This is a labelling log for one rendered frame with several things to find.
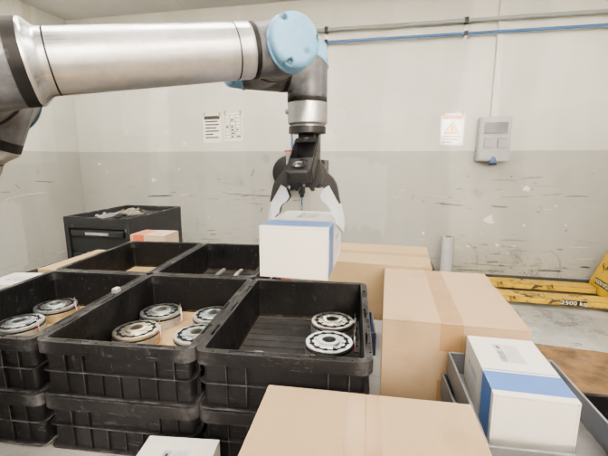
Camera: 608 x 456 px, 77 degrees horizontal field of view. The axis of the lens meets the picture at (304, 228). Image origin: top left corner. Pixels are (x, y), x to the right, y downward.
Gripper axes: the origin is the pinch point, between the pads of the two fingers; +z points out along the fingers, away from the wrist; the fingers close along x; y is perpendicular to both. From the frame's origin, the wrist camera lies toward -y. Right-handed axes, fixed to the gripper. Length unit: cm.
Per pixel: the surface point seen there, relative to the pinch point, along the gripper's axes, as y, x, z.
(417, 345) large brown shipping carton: 10.3, -23.3, 26.4
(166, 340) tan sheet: 3.2, 33.4, 27.7
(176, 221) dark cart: 177, 131, 29
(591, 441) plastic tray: -9, -49, 30
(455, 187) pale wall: 329, -84, 12
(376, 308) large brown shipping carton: 55, -14, 36
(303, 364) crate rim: -15.7, -3.1, 18.8
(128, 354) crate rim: -18.0, 27.4, 19.3
